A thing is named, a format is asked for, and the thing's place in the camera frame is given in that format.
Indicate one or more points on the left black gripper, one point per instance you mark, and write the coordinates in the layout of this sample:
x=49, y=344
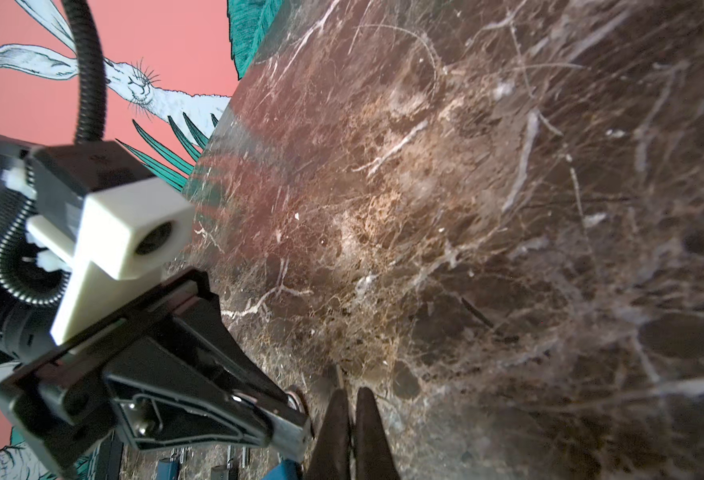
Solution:
x=164, y=371

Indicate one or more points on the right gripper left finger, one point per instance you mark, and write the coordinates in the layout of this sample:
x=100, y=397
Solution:
x=331, y=455

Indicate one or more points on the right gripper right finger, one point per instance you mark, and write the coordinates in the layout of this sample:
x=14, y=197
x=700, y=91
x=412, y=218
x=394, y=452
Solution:
x=373, y=455

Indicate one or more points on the blue padlock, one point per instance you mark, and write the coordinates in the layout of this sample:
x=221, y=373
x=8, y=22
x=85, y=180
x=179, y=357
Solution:
x=168, y=469
x=285, y=470

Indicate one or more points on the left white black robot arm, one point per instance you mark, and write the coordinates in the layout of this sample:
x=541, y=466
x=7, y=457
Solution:
x=29, y=294

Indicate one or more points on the middle dark grey padlock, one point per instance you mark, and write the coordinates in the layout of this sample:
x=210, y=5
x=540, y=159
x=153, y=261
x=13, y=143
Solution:
x=236, y=461

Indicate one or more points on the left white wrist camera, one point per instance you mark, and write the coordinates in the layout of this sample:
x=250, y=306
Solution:
x=106, y=221

